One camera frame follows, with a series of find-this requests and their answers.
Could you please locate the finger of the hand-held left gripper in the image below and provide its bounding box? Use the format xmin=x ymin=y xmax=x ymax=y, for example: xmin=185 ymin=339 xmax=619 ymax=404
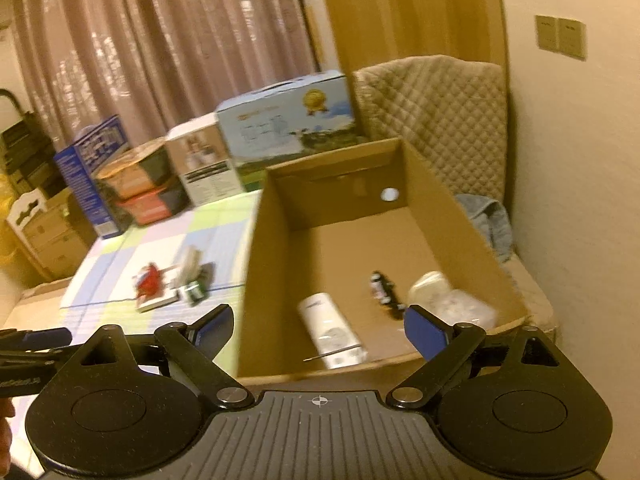
xmin=0 ymin=327 xmax=72 ymax=352
xmin=0 ymin=347 xmax=81 ymax=367

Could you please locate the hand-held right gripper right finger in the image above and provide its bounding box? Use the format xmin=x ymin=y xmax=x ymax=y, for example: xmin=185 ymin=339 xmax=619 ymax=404
xmin=385 ymin=304 xmax=563 ymax=409

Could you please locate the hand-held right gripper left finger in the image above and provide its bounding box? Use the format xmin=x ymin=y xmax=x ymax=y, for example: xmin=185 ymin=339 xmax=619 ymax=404
xmin=75 ymin=304 xmax=256 ymax=409

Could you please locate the cream tape roll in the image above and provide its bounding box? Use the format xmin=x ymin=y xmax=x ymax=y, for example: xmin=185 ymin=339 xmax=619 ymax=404
xmin=407 ymin=271 xmax=453 ymax=306

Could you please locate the clear plastic box blue label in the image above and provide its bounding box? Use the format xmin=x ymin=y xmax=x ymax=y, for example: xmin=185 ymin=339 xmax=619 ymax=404
xmin=435 ymin=290 xmax=498 ymax=332

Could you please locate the small toy car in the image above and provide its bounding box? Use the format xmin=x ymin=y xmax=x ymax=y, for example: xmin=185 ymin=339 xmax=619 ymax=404
xmin=370 ymin=271 xmax=405 ymax=320

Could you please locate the white square night light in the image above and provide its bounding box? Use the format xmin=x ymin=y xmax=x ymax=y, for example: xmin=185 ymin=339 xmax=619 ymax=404
xmin=175 ymin=245 xmax=201 ymax=288

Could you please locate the red toy figure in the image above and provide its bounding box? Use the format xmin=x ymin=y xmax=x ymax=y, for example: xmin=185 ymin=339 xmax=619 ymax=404
xmin=131 ymin=262 xmax=166 ymax=301

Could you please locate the white remote control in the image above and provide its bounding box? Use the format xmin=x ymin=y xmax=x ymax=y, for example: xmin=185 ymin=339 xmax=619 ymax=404
xmin=297 ymin=292 xmax=368 ymax=370

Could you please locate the large cardboard box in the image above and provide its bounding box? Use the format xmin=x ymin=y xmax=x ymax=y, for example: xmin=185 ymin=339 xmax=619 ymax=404
xmin=236 ymin=137 xmax=532 ymax=386

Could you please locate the yellow plastic bag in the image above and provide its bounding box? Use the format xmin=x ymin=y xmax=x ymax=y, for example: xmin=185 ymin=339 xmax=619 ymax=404
xmin=0 ymin=172 xmax=18 ymax=268

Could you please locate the checked bed sheet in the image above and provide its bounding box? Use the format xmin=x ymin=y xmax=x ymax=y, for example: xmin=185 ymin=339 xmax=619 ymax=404
xmin=59 ymin=190 xmax=263 ymax=376

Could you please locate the grey towel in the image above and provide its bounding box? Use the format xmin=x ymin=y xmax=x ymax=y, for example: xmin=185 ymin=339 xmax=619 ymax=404
xmin=456 ymin=194 xmax=515 ymax=263

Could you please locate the red noodle bowl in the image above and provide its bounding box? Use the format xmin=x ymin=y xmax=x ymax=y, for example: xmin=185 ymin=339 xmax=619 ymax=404
xmin=115 ymin=182 xmax=193 ymax=227

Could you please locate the dark blue milk carton box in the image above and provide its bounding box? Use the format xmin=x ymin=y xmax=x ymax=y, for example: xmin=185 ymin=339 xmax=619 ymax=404
xmin=54 ymin=115 xmax=126 ymax=240

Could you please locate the white appliance box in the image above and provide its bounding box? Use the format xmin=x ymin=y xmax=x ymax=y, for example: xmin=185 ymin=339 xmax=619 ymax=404
xmin=166 ymin=114 xmax=246 ymax=207

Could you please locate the black orange noodle bowl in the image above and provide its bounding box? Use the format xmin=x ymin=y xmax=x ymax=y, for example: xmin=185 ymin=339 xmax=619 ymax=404
xmin=95 ymin=137 xmax=171 ymax=198

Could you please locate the black folding rack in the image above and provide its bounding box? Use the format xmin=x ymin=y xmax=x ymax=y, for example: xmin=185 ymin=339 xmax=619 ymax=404
xmin=0 ymin=89 xmax=56 ymax=201

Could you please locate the light blue milk carton box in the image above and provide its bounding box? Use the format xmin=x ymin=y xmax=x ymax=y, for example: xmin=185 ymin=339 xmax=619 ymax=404
xmin=216 ymin=72 xmax=357 ymax=192

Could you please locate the beige quilted chair cover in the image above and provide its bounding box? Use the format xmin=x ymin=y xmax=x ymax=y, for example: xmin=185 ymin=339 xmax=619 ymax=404
xmin=352 ymin=55 xmax=556 ymax=333

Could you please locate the brown patterned curtain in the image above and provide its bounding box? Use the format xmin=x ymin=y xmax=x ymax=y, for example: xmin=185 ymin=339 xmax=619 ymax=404
xmin=10 ymin=0 xmax=321 ymax=146

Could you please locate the yellow wooden cabinet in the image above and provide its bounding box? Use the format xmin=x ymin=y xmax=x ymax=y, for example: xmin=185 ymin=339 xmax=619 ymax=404
xmin=302 ymin=0 xmax=508 ymax=141

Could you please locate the cardboard carton white handle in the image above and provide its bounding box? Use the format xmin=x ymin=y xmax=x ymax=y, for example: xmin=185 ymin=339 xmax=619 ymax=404
xmin=6 ymin=187 xmax=98 ymax=281

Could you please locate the beige wall socket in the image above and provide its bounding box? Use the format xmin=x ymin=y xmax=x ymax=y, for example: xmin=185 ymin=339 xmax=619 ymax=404
xmin=535 ymin=14 xmax=561 ymax=53
xmin=557 ymin=17 xmax=587 ymax=61

